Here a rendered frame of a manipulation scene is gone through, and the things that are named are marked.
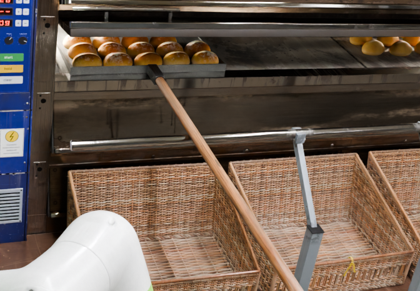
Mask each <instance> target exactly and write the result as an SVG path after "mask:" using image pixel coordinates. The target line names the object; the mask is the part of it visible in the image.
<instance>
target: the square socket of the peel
mask: <svg viewBox="0 0 420 291"><path fill-rule="evenodd" d="M147 74H148V76H149V77H150V79H151V80H152V82H153V84H154V85H157V84H156V83H155V80H156V78H158V77H163V78H164V74H163V73H162V72H161V70H160V68H159V67H158V65H157V64H148V65H147Z"/></svg>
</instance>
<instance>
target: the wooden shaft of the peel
mask: <svg viewBox="0 0 420 291"><path fill-rule="evenodd" d="M155 83H156V84H157V86H158V88H159V89H160V91H161V92H162V94H163V96H164V97H165V98H166V100H167V102H168V103H169V105H170V106H171V108H172V110H173V111H174V113H175V115H176V116H177V118H178V119H179V121H180V122H181V124H182V125H183V127H184V128H185V130H186V132H187V133H188V135H189V136H190V138H191V139H192V141H193V142H194V144H195V146H196V147H197V149H198V151H199V152H200V153H201V155H202V157H203V158H204V160H205V161H206V163H207V165H208V166H209V168H210V169H211V171H212V172H213V174H214V175H215V177H216V178H217V180H218V182H219V183H220V185H221V187H222V188H223V189H224V191H225V193H226V194H227V196H228V197H229V199H230V201H231V202H232V204H233V206H234V207H235V208H236V210H237V212H238V213H239V215H240V216H241V218H242V219H243V221H244V223H245V224H246V226H247V227H248V229H249V230H250V232H251V233H252V235H253V237H254V238H255V240H256V242H257V243H258V244H259V246H260V248H261V249H262V251H263V252H264V254H265V256H266V257H267V259H268V261H269V262H270V263H271V265H272V267H273V268H274V270H275V271H276V273H277V274H278V276H279V278H280V279H281V281H282V282H283V284H284V285H285V287H286V288H287V290H288V291H304V290H303V289H302V287H301V286H300V284H299V283H298V281H297V280H296V278H295V277H294V275H293V274H292V272H291V271H290V269H289V267H288V266H287V265H286V263H285V261H284V260H283V258H282V257H281V256H280V254H279V252H278V251H277V250H276V248H275V246H274V245H273V243H272V242H271V241H270V239H269V237H268V236H267V234H266V233H265V231H264V230H263V228H262V227H261V225H260V224H259V222H258V221H257V219H256V218H255V216H254V215H253V213H252V212H251V210H250V209H249V207H248V205H247V204H246V203H245V201H244V199H243V198H242V197H241V195H240V193H239V192H238V190H237V189H236V188H235V186H234V184H233V183H232V182H231V180H230V178H229V177H228V175H227V174H226V172H225V171H224V169H223V168H222V166H221V165H220V163H219V162H218V160H217V159H216V157H215V156H214V154H213V153H212V151H211V150H210V148H209V146H208V145H207V144H206V142H205V140H204V139H203V137H202V136H201V134H200V133H199V131H198V130H197V129H196V127H195V125H194V124H193V122H192V121H191V120H190V118H189V116H188V115H187V113H186V111H185V110H184V109H183V107H182V105H181V104H180V103H179V101H178V100H177V98H176V96H175V95H174V94H173V92H172V90H171V89H170V88H169V86H168V84H167V83H166V81H165V80H164V78H163V77H158V78H156V80H155Z"/></svg>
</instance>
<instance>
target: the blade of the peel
mask: <svg viewBox="0 0 420 291"><path fill-rule="evenodd" d="M67 35H68V34H67V33H66V32H65V31H64V30H63V29H62V28H58V34H57V48H58V50H59V52H60V54H61V57H62V59H63V61H64V63H65V65H66V67H67V69H68V71H69V74H70V75H81V74H130V73H147V67H148V65H146V66H135V65H134V60H135V59H133V58H131V59H132V65H131V66H104V65H103V60H104V59H103V58H101V57H100V58H101V60H102V66H87V67H73V65H72V61H73V59H71V58H70V57H69V56H68V49H66V48H65V47H64V46H63V40H64V38H65V37H66V36H67ZM94 38H95V37H90V39H91V42H92V45H93V39H94ZM175 38H176V40H177V43H179V44H180V45H181V46H182V48H183V50H184V48H185V47H186V45H187V44H189V43H190V42H193V41H203V40H202V39H201V38H200V37H175ZM203 42H204V41H203ZM210 50H211V52H213V53H215V52H214V51H213V50H212V49H211V48H210ZM215 54H216V53H215ZM216 55H217V54H216ZM217 57H218V59H219V63H218V64H192V63H191V57H190V58H189V59H190V63H189V64H176V65H163V64H162V65H157V66H158V67H159V68H160V70H161V72H205V71H226V63H225V62H224V61H223V60H222V59H221V58H220V57H219V56H218V55H217Z"/></svg>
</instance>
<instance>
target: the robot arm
mask: <svg viewBox="0 0 420 291"><path fill-rule="evenodd" d="M0 291H153V287H152V284H151V279H150V277H149V272H148V268H147V266H146V262H145V259H144V256H143V252H142V249H141V246H140V243H139V239H138V237H137V234H136V232H135V230H134V229H133V227H132V225H131V224H130V223H129V222H128V221H127V220H126V219H124V218H123V217H121V216H120V215H118V214H115V213H113V212H109V211H105V210H97V211H92V212H88V213H86V214H83V215H81V216H79V217H78V218H77V219H75V220H74V221H73V222H72V223H71V224H70V225H69V226H68V228H67V229H66V230H65V231H64V232H63V233H62V235H61V236H60V237H59V238H58V239H57V241H55V243H54V244H53V245H52V247H51V248H49V249H48V250H47V251H46V252H45V253H43V254H42V255H41V256H40V257H38V258H37V259H36V260H34V261H33V262H31V263H30V264H29V265H27V266H25V267H23V268H20V269H13V270H1V271H0Z"/></svg>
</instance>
